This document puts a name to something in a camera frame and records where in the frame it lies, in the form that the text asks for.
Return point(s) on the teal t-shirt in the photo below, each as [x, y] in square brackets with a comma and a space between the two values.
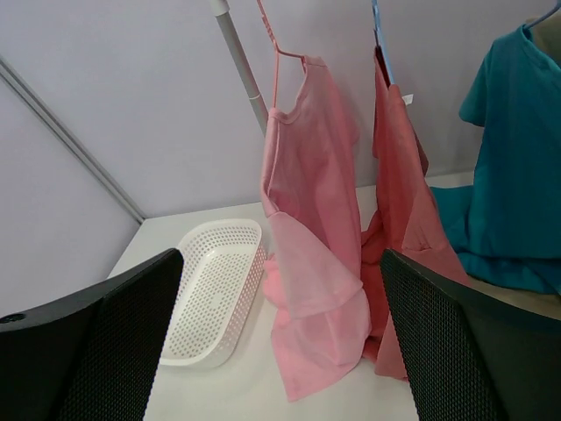
[513, 166]

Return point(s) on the white perforated plastic basket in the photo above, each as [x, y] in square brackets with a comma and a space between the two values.
[222, 271]

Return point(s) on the light blue wire hanger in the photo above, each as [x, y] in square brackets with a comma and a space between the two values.
[550, 13]

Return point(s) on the coral red t-shirt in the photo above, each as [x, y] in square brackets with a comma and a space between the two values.
[406, 219]

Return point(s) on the grey clothes rack frame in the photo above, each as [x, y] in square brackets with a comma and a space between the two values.
[221, 12]

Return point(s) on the pink wire hanger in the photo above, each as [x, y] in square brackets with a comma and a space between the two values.
[278, 52]

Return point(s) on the light pink t-shirt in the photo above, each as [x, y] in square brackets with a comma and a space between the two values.
[313, 280]

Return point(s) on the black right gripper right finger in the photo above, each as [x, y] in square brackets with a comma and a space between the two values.
[470, 356]

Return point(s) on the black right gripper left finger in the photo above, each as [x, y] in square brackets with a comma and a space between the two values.
[91, 355]

